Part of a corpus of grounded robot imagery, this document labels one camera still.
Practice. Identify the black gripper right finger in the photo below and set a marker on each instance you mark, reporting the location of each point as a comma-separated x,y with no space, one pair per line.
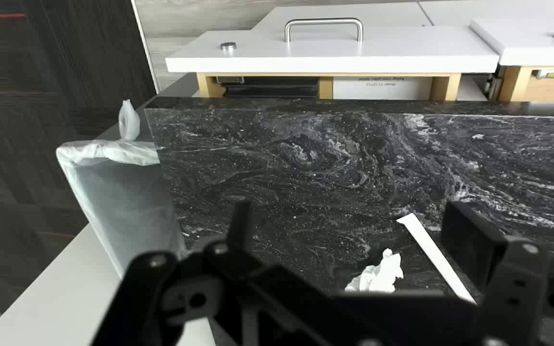
471,246

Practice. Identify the white flat stick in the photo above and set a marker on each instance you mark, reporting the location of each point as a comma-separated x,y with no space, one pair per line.
431,253

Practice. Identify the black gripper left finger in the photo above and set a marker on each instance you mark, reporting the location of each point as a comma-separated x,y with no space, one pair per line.
239,223

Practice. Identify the silver trash bin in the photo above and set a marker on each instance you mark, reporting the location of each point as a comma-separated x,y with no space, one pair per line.
123,204

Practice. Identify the clear plastic bin liner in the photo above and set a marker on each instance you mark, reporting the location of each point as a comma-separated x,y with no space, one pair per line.
129,121

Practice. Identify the crumpled white paper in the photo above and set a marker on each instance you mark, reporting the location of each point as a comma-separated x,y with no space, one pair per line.
375,273

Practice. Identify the white drawer with wooden interior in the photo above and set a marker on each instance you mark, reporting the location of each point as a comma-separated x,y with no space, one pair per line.
533,44

